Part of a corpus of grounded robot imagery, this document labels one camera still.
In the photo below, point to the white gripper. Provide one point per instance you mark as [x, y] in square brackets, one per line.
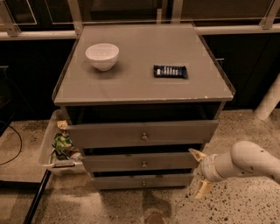
[208, 168]

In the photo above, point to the grey top drawer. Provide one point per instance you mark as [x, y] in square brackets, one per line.
[106, 135]

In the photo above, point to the white post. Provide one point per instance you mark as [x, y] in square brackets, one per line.
[269, 101]

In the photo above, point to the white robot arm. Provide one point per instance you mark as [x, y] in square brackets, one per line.
[245, 159]

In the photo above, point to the green snack bag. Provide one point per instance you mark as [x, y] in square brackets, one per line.
[62, 142]

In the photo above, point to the white ceramic bowl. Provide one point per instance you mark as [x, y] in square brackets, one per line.
[102, 56]

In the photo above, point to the metal railing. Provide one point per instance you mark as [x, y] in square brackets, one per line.
[41, 19]

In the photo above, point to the dark blue snack bar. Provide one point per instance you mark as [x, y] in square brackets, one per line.
[170, 72]

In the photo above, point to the clear plastic storage bin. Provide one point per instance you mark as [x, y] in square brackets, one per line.
[47, 157]

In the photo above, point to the grey drawer cabinet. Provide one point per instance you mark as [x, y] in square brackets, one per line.
[130, 93]

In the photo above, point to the grey drawer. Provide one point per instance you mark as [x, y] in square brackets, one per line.
[106, 135]
[143, 181]
[140, 162]

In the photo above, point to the black bar on floor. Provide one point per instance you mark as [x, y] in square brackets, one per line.
[35, 202]

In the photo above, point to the grey bottom drawer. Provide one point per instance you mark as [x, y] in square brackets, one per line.
[143, 181]

